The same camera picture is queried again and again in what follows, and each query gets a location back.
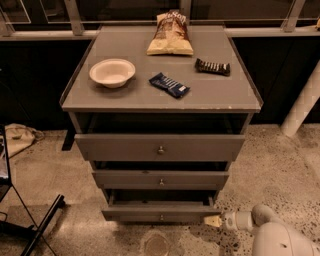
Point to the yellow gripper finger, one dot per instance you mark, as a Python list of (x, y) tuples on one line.
[(214, 220)]

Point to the dark chocolate bar wrapper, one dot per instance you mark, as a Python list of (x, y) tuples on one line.
[(213, 68)]

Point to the grey middle drawer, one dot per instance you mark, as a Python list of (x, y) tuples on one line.
[(160, 180)]

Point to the grey top drawer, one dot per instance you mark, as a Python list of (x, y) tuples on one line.
[(156, 147)]

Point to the grey drawer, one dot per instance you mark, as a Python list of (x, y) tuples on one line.
[(159, 211), (160, 180), (156, 147)]

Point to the beige cloth bag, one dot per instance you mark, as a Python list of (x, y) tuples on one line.
[(19, 137)]

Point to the grey bottom drawer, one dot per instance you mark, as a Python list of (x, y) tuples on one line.
[(159, 211)]

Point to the metal window railing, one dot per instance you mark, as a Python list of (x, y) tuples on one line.
[(39, 20)]

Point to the grey drawer cabinet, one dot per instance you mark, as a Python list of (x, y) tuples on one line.
[(214, 105)]

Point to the blue snack bar wrapper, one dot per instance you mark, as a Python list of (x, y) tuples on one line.
[(170, 86)]

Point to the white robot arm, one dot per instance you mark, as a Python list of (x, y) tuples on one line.
[(272, 236)]

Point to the yellow brown chip bag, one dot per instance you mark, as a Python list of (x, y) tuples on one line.
[(171, 36)]

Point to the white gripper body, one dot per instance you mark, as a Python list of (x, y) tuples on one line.
[(229, 220)]

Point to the white paper bowl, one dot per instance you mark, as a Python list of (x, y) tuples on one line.
[(112, 73)]

